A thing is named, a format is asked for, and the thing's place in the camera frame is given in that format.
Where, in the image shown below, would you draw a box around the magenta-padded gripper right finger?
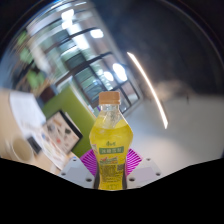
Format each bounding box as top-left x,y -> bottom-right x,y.
125,148 -> 163,190

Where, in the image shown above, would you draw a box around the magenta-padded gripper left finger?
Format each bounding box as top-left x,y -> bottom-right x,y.
59,148 -> 99,190

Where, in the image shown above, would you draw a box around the yellow drink bottle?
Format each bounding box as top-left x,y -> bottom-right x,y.
88,91 -> 134,191

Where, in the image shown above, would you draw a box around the colourful printed leaflet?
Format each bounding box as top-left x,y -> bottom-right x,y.
33,129 -> 73,171

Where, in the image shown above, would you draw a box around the black-framed tablet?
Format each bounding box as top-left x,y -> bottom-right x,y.
41,109 -> 84,155

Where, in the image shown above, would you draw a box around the small black device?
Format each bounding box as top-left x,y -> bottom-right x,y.
26,135 -> 43,155

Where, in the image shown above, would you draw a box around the green bench backrest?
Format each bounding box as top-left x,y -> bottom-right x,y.
41,85 -> 101,158

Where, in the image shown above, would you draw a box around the long curved ceiling light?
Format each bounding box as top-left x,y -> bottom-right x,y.
126,51 -> 169,130

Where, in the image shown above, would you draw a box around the wooden chairs with green seats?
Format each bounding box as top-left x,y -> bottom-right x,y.
18,29 -> 48,91

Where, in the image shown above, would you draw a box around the dark-framed window wall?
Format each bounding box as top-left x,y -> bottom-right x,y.
13,1 -> 144,114

